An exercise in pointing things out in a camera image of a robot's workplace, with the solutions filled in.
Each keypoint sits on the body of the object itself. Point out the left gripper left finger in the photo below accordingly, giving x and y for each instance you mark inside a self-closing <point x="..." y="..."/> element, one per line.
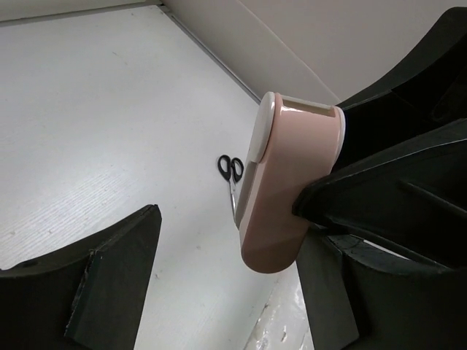
<point x="87" y="295"/>

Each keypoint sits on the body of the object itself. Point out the aluminium rail right edge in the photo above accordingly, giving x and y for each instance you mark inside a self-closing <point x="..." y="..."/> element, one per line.
<point x="208" y="52"/>

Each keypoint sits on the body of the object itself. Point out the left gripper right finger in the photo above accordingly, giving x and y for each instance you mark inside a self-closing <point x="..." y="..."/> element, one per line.
<point x="360" y="297"/>

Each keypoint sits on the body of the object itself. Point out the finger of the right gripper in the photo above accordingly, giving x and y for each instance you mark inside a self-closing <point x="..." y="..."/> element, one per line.
<point x="424" y="91"/>
<point x="408" y="198"/>

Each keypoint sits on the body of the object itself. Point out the black handled scissors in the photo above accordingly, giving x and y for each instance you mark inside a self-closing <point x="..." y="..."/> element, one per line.
<point x="231" y="169"/>

